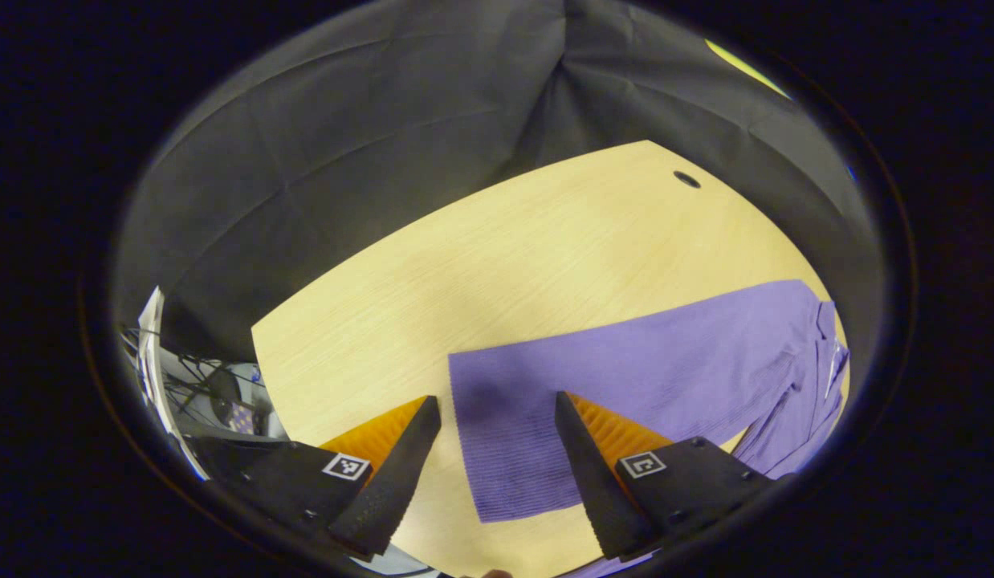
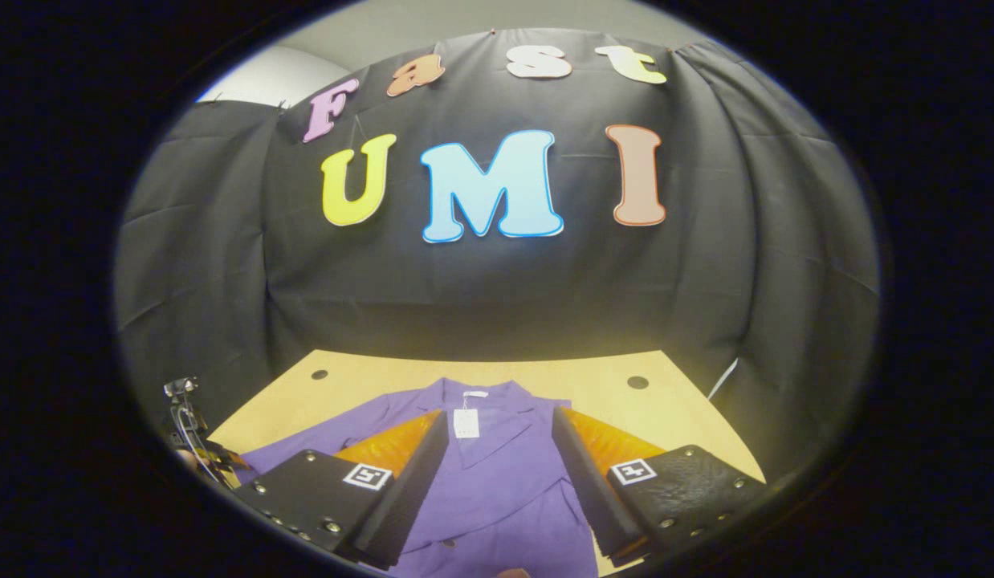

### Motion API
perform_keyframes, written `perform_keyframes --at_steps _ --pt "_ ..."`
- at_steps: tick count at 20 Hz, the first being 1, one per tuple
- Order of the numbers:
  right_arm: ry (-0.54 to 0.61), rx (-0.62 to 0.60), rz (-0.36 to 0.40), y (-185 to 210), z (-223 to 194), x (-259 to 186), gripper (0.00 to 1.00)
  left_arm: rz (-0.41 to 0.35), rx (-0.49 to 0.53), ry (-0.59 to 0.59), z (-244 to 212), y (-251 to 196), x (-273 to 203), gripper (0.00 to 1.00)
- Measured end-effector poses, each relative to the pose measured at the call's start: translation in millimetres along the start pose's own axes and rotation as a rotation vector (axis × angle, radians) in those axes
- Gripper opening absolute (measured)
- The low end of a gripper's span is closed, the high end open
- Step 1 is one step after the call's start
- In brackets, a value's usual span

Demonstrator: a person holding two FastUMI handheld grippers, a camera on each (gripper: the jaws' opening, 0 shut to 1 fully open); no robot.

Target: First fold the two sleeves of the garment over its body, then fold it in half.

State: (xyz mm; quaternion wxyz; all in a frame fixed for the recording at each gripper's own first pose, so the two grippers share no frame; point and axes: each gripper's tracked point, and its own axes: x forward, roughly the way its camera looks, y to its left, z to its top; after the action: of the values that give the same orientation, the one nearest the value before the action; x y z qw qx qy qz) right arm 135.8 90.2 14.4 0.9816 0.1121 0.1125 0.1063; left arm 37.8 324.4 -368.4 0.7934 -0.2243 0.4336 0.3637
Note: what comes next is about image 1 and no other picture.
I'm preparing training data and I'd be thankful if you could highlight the white board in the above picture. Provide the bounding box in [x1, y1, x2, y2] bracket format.
[138, 287, 213, 482]

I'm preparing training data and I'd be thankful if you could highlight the black backdrop cloth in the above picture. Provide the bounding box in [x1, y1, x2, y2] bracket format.
[116, 0, 883, 386]

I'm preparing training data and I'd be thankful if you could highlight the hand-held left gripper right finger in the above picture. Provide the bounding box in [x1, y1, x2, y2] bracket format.
[555, 392, 775, 561]

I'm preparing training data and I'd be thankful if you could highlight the purple knit cardigan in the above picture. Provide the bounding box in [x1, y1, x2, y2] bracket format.
[449, 279, 851, 578]

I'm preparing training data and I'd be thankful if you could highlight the tangle of black cables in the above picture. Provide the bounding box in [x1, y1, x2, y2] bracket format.
[120, 321, 265, 422]

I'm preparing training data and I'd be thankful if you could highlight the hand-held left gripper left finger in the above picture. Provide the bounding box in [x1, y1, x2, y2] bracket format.
[224, 395, 442, 560]

